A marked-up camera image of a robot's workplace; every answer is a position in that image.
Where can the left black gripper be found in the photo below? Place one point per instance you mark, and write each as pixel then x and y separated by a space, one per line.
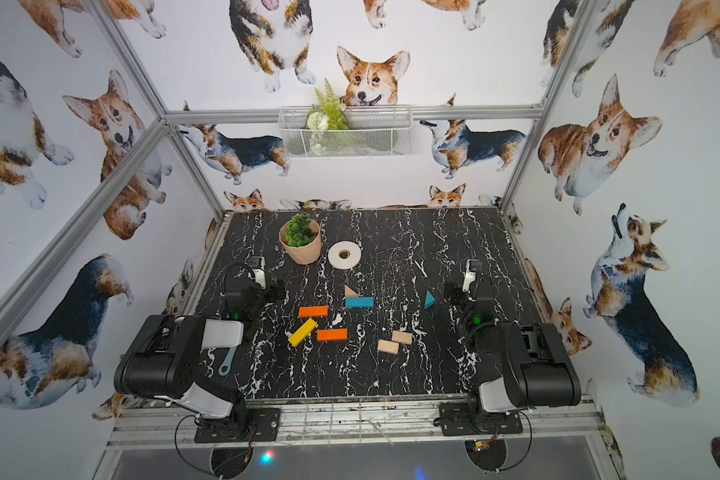
pixel 265 294

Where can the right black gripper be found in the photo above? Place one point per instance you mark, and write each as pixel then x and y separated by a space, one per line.
pixel 456 297

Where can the teal triangle block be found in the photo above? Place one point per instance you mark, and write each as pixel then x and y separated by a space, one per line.
pixel 429 300

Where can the natural wood triangle block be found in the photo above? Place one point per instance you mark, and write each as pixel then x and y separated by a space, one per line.
pixel 350 293

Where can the blue rectangular block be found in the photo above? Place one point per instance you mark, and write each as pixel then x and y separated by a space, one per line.
pixel 359 302

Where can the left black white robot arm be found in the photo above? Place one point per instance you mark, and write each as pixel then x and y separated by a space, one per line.
pixel 164 363

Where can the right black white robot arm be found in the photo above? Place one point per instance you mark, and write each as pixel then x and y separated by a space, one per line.
pixel 533 367

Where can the upper orange rectangular block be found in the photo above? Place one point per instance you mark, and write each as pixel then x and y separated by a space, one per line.
pixel 314 312

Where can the orange rectangular block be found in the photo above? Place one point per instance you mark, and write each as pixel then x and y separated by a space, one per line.
pixel 314 312
pixel 332 335

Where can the teal plastic spatula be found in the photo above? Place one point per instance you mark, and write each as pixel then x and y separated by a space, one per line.
pixel 226 364

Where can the yellow rectangular block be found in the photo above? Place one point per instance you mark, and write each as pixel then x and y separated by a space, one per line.
pixel 302 332

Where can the right natural wood block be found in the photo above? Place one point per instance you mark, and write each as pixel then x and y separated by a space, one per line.
pixel 402 337

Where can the terracotta pot with green plant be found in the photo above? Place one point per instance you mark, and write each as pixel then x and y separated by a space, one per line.
pixel 301 239

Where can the left natural wood block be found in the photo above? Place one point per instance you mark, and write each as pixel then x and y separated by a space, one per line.
pixel 387 346

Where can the lower orange rectangular block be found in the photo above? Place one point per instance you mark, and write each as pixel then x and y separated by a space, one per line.
pixel 332 335

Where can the white tape roll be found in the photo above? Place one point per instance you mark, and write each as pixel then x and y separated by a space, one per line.
pixel 344 255

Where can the green fern with white flower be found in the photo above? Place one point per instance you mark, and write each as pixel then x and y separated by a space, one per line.
pixel 327 114

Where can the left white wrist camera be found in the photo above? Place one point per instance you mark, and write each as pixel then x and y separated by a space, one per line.
pixel 257 265

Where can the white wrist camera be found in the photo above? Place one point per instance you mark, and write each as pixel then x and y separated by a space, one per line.
pixel 257 265
pixel 472 273

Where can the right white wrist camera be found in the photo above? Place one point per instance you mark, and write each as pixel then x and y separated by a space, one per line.
pixel 472 273

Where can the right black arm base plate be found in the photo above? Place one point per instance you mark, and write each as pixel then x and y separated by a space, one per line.
pixel 460 419

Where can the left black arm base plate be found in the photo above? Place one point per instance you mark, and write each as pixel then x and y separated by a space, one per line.
pixel 258 424

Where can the white wire wall basket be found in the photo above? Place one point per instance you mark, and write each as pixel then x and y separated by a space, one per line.
pixel 364 132

